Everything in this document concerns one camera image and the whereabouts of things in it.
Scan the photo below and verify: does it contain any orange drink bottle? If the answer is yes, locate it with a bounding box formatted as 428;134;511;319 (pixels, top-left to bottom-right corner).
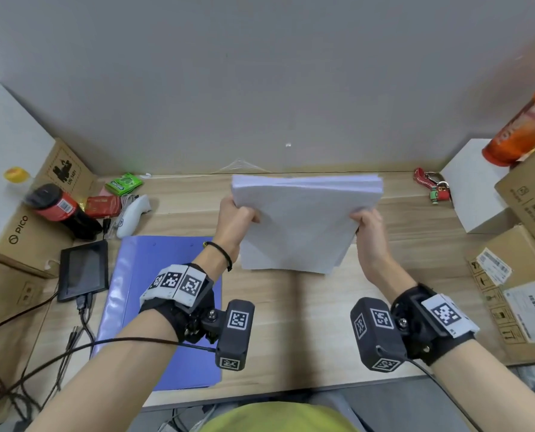
482;77;535;167

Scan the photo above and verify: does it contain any clear tape piece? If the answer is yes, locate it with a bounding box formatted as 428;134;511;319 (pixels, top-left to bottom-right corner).
218;158;273;172

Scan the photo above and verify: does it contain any plain brown cardboard box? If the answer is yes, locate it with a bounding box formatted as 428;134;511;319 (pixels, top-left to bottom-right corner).
0;256;59;424

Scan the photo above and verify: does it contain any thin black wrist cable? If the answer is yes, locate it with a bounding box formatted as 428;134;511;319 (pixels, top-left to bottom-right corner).
0;337;217;415
407;358;477;432

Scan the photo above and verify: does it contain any large cardboard box with window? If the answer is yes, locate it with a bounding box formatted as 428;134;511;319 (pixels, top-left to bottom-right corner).
494;139;535;262

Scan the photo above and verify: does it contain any red snack packet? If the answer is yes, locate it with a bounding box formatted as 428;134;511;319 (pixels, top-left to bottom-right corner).
83;195;122;218

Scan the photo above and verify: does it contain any small white box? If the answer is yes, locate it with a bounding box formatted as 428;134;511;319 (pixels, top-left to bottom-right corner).
440;138;520;235

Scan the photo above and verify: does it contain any red can with black lid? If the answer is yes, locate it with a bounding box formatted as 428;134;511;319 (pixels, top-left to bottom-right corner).
24;183;79;223

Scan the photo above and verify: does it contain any small black tablet screen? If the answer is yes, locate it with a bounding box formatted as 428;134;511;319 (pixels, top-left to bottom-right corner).
56;240;110;304

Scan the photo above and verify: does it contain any white coiled cable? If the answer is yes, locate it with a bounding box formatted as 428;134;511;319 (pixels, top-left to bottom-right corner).
103;195;138;239

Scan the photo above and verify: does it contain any red keychain with green charm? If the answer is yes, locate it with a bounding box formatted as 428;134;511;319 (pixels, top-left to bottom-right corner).
413;167;452;205

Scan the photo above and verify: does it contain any person's right forearm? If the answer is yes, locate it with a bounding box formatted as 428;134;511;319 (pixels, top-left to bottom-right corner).
429;339;535;432

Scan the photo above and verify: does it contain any flat cardboard box with labels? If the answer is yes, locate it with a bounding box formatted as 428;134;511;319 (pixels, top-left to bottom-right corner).
465;224;535;365

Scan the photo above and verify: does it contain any person's left hand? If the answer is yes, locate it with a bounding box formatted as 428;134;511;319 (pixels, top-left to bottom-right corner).
211;196;262;267

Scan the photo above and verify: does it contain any black bead bracelet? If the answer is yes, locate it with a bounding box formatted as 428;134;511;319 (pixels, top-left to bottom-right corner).
203;241;233;272

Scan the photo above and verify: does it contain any brown box with white top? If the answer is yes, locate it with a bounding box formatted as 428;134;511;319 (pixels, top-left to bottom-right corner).
0;83;97;280

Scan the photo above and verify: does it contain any blue plastic folder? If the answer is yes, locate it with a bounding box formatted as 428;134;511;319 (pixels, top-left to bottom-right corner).
89;235;223;392

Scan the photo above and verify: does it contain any white handheld controller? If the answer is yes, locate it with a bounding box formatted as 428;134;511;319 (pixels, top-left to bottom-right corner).
116;194;153;239

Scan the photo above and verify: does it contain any person's left forearm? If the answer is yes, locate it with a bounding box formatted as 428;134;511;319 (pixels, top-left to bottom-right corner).
26;310;181;432

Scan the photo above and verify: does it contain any black tablet cable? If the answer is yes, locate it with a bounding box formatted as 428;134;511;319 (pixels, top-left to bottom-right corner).
75;292;97;343

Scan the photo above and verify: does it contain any person's right hand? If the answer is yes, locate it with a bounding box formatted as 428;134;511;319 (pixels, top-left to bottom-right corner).
348;208;417;304

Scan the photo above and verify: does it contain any green gum packet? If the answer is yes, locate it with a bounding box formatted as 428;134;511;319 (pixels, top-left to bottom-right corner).
104;172;144;197

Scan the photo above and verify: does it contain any person's yellow shirt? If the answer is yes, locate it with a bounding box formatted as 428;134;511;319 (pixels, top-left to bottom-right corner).
197;401;363;432

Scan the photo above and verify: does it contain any black cable bundle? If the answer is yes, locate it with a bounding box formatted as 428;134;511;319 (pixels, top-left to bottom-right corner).
0;287;93;424

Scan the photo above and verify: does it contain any black wrist camera with markers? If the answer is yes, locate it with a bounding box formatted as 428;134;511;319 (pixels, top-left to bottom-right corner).
139;263;256;372
350;283;480;373

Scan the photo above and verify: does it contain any tidy white paper stack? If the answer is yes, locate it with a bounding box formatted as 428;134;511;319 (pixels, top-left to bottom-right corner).
230;174;384;275

